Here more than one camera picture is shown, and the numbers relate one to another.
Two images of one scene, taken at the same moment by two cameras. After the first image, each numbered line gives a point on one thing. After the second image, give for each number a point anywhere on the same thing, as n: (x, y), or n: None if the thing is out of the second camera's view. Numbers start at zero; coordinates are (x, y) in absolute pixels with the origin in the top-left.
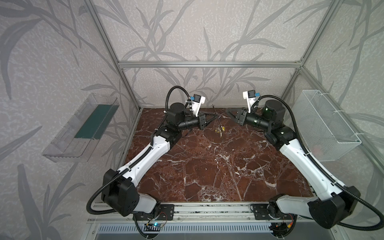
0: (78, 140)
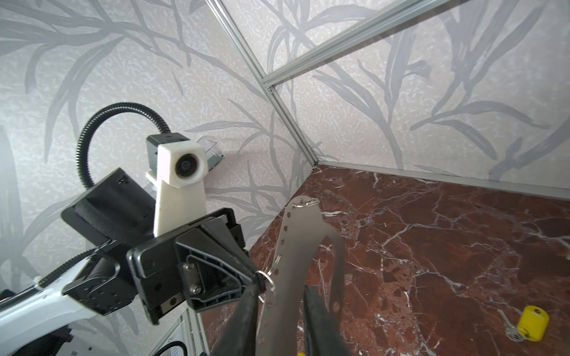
0: (212, 150)
